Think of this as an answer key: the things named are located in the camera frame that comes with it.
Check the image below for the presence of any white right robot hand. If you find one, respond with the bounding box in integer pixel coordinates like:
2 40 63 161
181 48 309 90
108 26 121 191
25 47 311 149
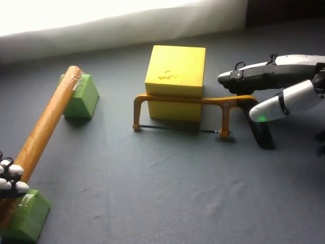
217 53 325 156

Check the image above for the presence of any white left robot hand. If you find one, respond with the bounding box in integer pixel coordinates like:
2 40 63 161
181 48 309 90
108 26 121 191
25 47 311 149
0 151 30 201

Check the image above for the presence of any round wooden dowel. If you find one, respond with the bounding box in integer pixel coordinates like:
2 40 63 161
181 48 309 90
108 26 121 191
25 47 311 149
0 65 83 226

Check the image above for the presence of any green block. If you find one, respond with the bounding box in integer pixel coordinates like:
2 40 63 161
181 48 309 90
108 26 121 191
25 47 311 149
58 72 100 119
0 188 51 242

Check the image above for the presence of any yellow wooden block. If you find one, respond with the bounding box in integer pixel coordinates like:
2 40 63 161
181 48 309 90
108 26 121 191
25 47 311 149
144 45 207 122

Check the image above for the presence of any grey table cloth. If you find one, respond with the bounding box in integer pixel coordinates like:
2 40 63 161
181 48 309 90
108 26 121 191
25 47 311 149
0 17 325 244

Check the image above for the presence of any white sheet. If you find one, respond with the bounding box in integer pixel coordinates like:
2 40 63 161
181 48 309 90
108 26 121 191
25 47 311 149
0 0 248 64

